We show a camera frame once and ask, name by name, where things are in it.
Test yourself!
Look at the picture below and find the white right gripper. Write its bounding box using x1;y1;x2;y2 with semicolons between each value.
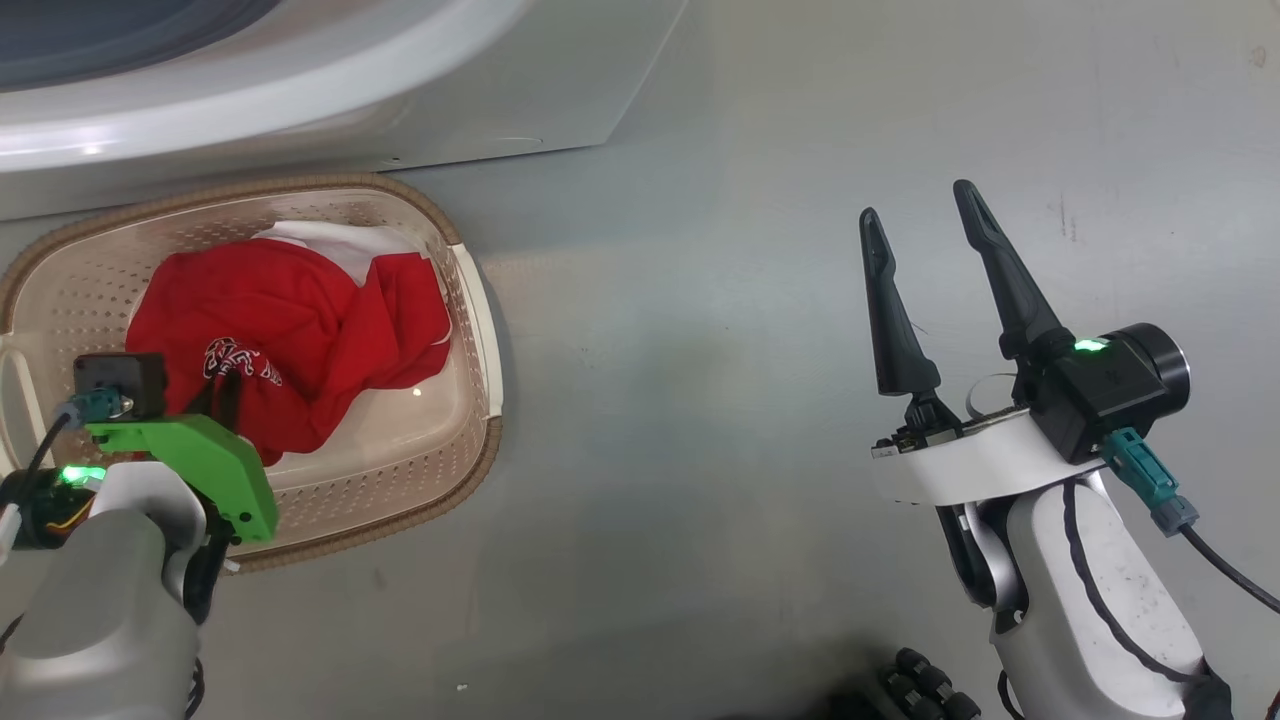
859;180;1106;606

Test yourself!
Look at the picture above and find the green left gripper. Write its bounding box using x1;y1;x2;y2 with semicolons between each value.
85;370;279;626

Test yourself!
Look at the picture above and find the red printed shirt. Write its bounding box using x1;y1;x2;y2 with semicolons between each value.
125;238;453;467

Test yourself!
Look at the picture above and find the white garment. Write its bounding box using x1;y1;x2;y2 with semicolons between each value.
250;220;421;289

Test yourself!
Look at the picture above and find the cream perforated laundry basket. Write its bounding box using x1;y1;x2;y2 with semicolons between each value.
0;175;504;574

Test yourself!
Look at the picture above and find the white washing machine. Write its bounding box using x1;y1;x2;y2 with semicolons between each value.
0;0;691;223

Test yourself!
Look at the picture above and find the left camera cable teal plug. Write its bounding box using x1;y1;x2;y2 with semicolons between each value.
15;390;131;491

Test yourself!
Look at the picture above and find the camera cable teal plug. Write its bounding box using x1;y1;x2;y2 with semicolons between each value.
1100;428;1280;613
15;390;131;491

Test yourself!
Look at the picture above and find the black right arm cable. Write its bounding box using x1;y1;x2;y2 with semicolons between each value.
1062;478;1216;691

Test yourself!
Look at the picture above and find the right camera cable teal plug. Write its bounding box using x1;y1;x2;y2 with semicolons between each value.
1100;428;1280;613

